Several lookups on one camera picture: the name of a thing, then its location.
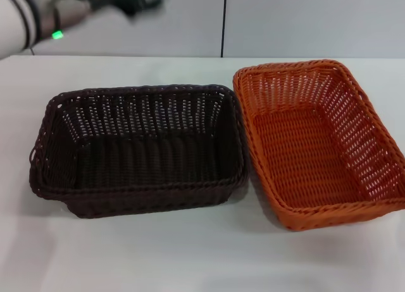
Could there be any orange woven basket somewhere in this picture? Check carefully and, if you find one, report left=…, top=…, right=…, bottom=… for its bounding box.
left=232, top=58, right=405, bottom=233

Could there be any dark brown woven basket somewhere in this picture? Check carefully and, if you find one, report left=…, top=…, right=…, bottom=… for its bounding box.
left=27, top=83, right=251, bottom=220

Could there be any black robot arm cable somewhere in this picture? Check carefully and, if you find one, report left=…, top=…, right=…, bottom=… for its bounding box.
left=5, top=0, right=44, bottom=50

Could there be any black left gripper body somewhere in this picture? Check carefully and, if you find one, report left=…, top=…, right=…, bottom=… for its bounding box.
left=89, top=0, right=169, bottom=20

